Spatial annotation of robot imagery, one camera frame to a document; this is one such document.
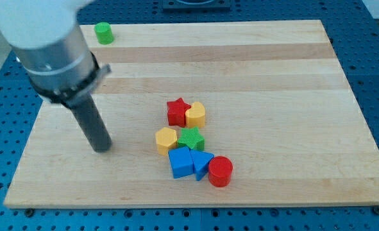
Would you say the green cylinder block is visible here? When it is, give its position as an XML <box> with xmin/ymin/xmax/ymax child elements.
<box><xmin>94</xmin><ymin>22</ymin><xmax>114</xmax><ymax>45</ymax></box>

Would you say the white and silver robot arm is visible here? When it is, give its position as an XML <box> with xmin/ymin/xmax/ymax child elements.
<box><xmin>0</xmin><ymin>0</ymin><xmax>111</xmax><ymax>107</ymax></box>

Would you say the red cylinder block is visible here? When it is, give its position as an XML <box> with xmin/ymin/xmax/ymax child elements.
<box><xmin>208</xmin><ymin>156</ymin><xmax>233</xmax><ymax>187</ymax></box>

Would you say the blue cube block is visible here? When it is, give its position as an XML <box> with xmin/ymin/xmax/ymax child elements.
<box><xmin>169</xmin><ymin>146</ymin><xmax>194</xmax><ymax>178</ymax></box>

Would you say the green star block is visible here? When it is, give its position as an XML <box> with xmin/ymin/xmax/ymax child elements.
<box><xmin>177</xmin><ymin>126</ymin><xmax>205</xmax><ymax>151</ymax></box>

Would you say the light wooden board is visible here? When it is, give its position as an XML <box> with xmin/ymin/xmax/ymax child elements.
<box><xmin>4</xmin><ymin>20</ymin><xmax>379</xmax><ymax>209</ymax></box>

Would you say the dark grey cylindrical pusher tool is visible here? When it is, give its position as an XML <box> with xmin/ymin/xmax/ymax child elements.
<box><xmin>71</xmin><ymin>95</ymin><xmax>112</xmax><ymax>153</ymax></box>

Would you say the yellow hexagon block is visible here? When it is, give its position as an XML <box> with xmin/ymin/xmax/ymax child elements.
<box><xmin>155</xmin><ymin>127</ymin><xmax>178</xmax><ymax>156</ymax></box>

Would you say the yellow heart block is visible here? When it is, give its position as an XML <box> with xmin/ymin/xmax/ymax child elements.
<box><xmin>185</xmin><ymin>101</ymin><xmax>206</xmax><ymax>128</ymax></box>

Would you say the red star block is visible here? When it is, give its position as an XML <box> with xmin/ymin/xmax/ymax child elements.
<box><xmin>167</xmin><ymin>98</ymin><xmax>191</xmax><ymax>127</ymax></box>

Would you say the blue triangle block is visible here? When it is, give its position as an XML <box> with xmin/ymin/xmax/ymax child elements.
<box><xmin>190</xmin><ymin>150</ymin><xmax>215</xmax><ymax>181</ymax></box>

